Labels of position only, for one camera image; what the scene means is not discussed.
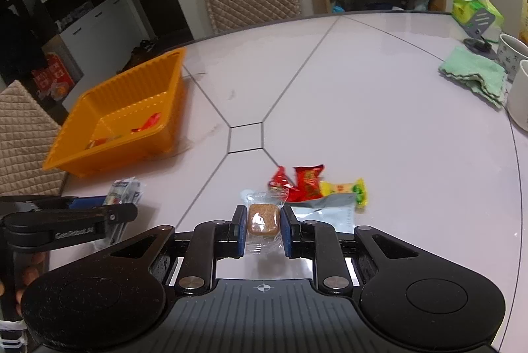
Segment person's left hand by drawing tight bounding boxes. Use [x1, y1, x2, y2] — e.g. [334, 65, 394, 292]
[14, 252, 45, 314]

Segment white mug red print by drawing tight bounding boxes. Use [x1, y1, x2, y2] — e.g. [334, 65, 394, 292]
[507, 59, 528, 132]

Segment brown cube candy clear wrapper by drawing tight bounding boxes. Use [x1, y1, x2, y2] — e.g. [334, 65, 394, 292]
[240, 189, 289, 257]

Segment green cloth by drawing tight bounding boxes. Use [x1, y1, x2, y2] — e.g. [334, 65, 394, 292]
[438, 46, 509, 109]

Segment yellow green candy packet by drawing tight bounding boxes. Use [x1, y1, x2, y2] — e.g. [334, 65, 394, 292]
[319, 178, 368, 208]

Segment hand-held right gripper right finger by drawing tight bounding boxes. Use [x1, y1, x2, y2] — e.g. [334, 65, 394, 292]
[280, 205, 425, 296]

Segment grey phone stand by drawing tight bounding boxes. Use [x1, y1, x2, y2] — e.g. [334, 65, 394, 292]
[463, 8, 500, 55]

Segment row of shoes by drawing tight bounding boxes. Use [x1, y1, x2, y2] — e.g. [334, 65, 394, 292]
[116, 39, 156, 74]

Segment silver foil snack packet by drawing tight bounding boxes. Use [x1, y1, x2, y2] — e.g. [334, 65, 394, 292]
[286, 194, 356, 236]

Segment white cabinet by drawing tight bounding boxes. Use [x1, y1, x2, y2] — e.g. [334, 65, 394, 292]
[0, 0, 137, 89]

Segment small red candy packet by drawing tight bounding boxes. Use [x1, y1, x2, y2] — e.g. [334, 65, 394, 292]
[287, 164, 326, 202]
[267, 166, 298, 191]

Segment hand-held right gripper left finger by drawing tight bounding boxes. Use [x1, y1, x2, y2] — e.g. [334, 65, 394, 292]
[103, 204, 248, 296]

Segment orange plastic tray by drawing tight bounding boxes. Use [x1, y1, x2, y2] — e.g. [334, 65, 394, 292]
[43, 47, 188, 177]

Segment white mug dark print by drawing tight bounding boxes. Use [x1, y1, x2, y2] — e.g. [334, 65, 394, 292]
[497, 33, 528, 81]

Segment dark jacket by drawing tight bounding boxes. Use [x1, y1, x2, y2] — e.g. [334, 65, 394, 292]
[0, 4, 46, 77]

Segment silver dark-print snack packet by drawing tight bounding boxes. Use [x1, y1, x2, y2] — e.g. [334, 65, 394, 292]
[106, 177, 144, 244]

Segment red gift box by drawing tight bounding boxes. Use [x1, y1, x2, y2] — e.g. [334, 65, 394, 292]
[32, 53, 77, 102]

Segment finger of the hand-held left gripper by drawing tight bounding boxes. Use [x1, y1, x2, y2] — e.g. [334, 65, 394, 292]
[29, 195, 110, 211]
[97, 203, 139, 232]

